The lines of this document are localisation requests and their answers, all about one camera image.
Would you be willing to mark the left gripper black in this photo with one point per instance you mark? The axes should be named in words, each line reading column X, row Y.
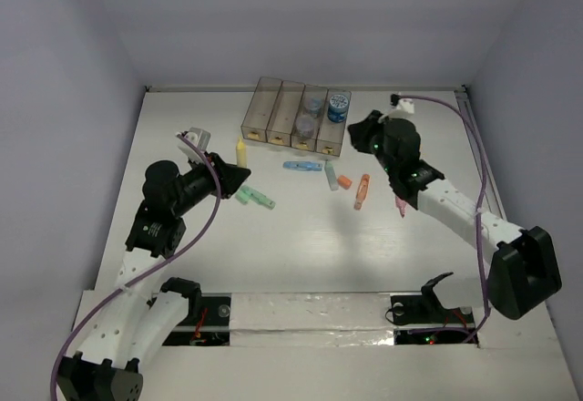
column 219, row 174

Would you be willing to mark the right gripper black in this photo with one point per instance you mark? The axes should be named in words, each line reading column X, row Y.
column 360, row 131

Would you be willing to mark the yellow highlighter marker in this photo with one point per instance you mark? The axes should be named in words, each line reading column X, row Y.
column 241, row 153

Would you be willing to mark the blue round clip jar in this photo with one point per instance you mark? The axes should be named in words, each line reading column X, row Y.
column 338, row 104

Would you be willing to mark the clear jar colourful clips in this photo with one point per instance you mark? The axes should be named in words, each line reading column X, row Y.
column 312, row 106

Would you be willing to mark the clear jar purple clips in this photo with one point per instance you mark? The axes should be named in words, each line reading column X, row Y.
column 305, row 127

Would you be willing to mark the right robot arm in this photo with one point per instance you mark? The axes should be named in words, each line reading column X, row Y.
column 523, row 270

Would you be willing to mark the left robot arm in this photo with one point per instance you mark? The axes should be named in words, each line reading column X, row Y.
column 130, row 325

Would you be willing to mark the green correction tape pen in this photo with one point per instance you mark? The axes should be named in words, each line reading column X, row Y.
column 245, row 194

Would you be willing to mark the smoked drawer box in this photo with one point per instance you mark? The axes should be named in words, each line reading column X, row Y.
column 309, row 144
column 330, row 137
column 284, row 112
column 254, row 126

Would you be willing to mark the orange correction tape pen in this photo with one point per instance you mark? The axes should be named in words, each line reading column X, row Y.
column 362, row 191

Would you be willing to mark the orange marker cap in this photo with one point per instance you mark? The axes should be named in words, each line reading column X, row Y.
column 344, row 182

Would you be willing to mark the green highlighter marker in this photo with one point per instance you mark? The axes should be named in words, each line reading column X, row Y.
column 331, row 175

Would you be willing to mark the blue correction tape pen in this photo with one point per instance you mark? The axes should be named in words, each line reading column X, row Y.
column 302, row 165

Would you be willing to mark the pink highlighter marker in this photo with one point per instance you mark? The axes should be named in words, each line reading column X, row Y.
column 401, row 206

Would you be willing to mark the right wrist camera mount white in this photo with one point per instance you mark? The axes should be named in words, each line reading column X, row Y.
column 401, row 107

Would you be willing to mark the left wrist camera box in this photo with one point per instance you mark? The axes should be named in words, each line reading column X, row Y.
column 199, row 138

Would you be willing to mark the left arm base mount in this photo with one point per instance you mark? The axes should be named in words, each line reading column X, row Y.
column 208, row 319

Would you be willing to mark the silver foil front rail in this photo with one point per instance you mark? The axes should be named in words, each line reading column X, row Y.
column 310, row 320

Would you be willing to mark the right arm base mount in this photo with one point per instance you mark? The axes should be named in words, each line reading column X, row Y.
column 420, row 319

